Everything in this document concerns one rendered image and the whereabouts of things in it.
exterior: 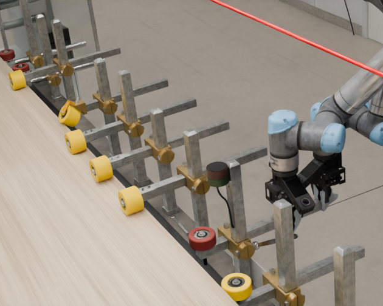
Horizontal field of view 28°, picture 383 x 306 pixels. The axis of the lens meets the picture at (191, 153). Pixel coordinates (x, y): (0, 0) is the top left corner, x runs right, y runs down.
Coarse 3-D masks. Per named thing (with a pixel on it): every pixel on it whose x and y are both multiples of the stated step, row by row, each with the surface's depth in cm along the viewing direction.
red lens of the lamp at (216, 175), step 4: (208, 172) 209; (212, 172) 208; (216, 172) 208; (220, 172) 208; (224, 172) 209; (228, 172) 211; (208, 176) 210; (212, 176) 209; (216, 176) 208; (220, 176) 208; (224, 176) 209
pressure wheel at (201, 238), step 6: (198, 228) 225; (204, 228) 224; (210, 228) 224; (192, 234) 222; (198, 234) 222; (204, 234) 222; (210, 234) 221; (192, 240) 220; (198, 240) 219; (204, 240) 219; (210, 240) 220; (192, 246) 221; (198, 246) 220; (204, 246) 220; (210, 246) 221; (204, 264) 227
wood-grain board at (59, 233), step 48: (0, 96) 333; (0, 144) 291; (48, 144) 286; (0, 192) 258; (48, 192) 255; (96, 192) 251; (0, 240) 232; (48, 240) 229; (96, 240) 226; (144, 240) 224; (0, 288) 211; (48, 288) 209; (96, 288) 206; (144, 288) 204; (192, 288) 202
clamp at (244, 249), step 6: (222, 228) 230; (228, 228) 230; (222, 234) 229; (228, 234) 227; (228, 240) 226; (234, 240) 224; (246, 240) 223; (234, 246) 223; (240, 246) 222; (246, 246) 221; (252, 246) 222; (234, 252) 225; (240, 252) 221; (246, 252) 222; (252, 252) 223; (246, 258) 223
